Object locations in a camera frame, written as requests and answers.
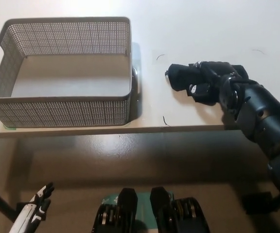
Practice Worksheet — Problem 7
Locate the robot right hand white black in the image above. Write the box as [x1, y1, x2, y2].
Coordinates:
[188, 60, 250, 106]

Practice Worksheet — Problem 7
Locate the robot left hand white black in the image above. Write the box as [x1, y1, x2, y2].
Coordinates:
[8, 182, 55, 233]

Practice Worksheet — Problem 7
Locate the black fabric pencil case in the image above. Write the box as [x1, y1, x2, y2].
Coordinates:
[165, 63, 219, 106]

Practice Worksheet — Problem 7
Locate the grey perforated plastic basket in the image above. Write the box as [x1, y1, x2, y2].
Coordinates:
[0, 16, 141, 129]

